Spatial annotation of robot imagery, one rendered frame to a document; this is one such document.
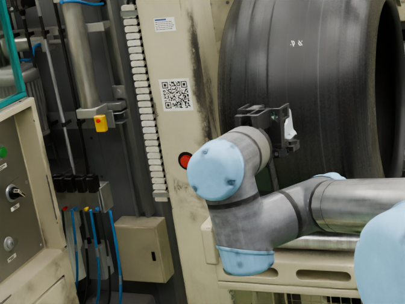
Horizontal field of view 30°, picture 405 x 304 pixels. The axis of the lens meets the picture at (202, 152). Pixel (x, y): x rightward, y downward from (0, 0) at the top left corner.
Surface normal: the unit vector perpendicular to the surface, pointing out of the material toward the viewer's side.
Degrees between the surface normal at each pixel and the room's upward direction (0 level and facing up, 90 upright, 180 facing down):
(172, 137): 90
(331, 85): 72
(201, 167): 83
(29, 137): 90
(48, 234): 90
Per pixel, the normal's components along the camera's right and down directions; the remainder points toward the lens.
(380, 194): -0.80, -0.48
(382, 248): -0.89, 0.15
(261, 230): 0.46, -0.05
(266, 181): -0.30, 0.68
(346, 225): -0.70, 0.62
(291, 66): -0.40, -0.11
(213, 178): -0.38, 0.22
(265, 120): 0.92, 0.01
